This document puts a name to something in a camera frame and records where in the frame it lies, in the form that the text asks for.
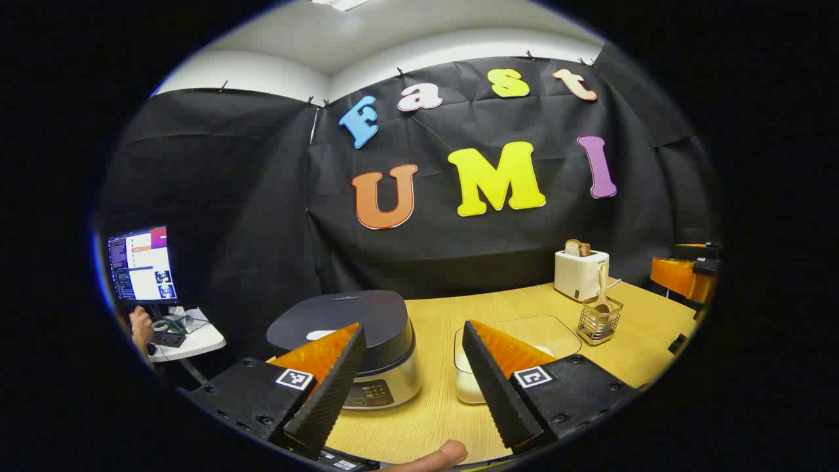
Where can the white rice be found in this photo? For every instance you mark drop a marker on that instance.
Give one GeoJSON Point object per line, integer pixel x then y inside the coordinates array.
{"type": "Point", "coordinates": [468, 380]}

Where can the clear plastic rice container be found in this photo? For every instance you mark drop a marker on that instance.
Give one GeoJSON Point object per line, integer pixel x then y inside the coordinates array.
{"type": "Point", "coordinates": [544, 331]}

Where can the ceiling light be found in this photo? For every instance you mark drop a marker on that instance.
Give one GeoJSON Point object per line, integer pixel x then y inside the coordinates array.
{"type": "Point", "coordinates": [341, 4]}

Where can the black silver rice cooker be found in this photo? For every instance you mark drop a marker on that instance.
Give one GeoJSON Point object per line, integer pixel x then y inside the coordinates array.
{"type": "Point", "coordinates": [354, 311]}

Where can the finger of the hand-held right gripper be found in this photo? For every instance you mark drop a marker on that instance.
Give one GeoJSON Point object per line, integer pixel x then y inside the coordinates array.
{"type": "Point", "coordinates": [688, 246]}
{"type": "Point", "coordinates": [678, 278]}

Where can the black keyboard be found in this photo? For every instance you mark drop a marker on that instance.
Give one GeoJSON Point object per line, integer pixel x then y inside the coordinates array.
{"type": "Point", "coordinates": [169, 339]}

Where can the computer monitor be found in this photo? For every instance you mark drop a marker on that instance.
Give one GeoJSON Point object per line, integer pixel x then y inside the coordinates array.
{"type": "Point", "coordinates": [141, 262]}

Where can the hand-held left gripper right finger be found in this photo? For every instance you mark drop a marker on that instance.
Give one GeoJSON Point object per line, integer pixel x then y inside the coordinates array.
{"type": "Point", "coordinates": [498, 393]}

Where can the black backdrop cloth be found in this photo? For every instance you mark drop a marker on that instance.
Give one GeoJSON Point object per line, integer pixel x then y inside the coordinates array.
{"type": "Point", "coordinates": [262, 196]}

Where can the toasted bread slice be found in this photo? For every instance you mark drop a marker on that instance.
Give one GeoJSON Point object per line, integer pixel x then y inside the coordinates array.
{"type": "Point", "coordinates": [577, 248]}

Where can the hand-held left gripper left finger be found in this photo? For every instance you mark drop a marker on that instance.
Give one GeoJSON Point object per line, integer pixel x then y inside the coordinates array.
{"type": "Point", "coordinates": [331, 393]}

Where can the wooden spoon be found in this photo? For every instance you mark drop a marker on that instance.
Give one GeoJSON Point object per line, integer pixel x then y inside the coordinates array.
{"type": "Point", "coordinates": [602, 305]}

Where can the crumpled plastic bag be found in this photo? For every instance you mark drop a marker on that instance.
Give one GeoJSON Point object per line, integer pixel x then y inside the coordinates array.
{"type": "Point", "coordinates": [180, 322]}

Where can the white side table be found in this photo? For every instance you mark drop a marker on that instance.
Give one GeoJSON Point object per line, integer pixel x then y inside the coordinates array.
{"type": "Point", "coordinates": [200, 337]}

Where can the white toaster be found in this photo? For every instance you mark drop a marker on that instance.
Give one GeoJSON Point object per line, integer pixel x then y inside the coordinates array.
{"type": "Point", "coordinates": [577, 275]}

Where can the white tape roll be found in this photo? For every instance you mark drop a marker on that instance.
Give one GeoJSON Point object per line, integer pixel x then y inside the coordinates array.
{"type": "Point", "coordinates": [155, 326]}

